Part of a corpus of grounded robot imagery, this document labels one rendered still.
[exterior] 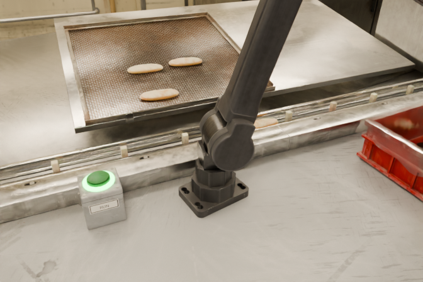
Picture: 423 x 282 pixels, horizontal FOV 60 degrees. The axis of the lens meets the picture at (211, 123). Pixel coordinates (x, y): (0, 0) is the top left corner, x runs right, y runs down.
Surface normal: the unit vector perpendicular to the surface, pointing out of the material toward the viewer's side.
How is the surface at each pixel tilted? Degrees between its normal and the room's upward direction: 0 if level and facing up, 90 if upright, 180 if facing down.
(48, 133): 0
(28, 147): 0
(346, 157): 0
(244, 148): 90
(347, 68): 10
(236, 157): 90
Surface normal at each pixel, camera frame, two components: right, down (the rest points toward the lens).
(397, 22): -0.92, 0.19
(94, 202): 0.39, 0.47
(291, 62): 0.07, -0.77
